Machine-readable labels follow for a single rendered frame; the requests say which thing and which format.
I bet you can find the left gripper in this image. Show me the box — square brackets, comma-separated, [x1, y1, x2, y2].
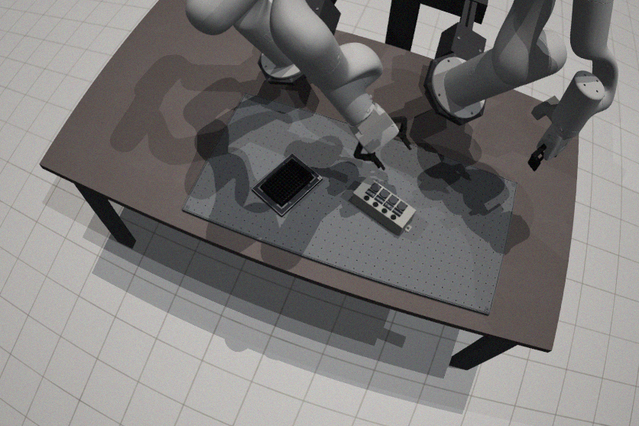
[528, 122, 573, 171]

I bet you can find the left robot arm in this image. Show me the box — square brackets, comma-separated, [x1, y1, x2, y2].
[432, 0, 618, 138]

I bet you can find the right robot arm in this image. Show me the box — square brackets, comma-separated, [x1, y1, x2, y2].
[186, 0, 394, 146]

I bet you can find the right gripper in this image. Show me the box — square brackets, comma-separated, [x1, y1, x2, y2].
[348, 102, 411, 171]

